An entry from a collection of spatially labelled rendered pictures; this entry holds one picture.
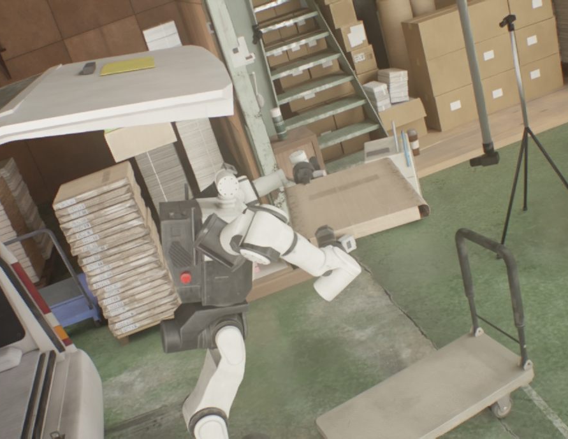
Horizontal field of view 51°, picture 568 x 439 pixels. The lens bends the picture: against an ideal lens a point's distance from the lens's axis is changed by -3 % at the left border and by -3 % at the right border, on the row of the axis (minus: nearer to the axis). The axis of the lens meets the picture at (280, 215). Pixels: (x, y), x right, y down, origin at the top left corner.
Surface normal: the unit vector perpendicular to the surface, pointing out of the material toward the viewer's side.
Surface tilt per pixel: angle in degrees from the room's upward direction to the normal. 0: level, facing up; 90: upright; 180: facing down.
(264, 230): 51
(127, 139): 91
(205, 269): 99
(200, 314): 90
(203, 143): 90
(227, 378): 107
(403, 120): 68
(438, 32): 90
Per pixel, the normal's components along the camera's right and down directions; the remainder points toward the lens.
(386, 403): -0.29, -0.88
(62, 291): 0.24, 0.47
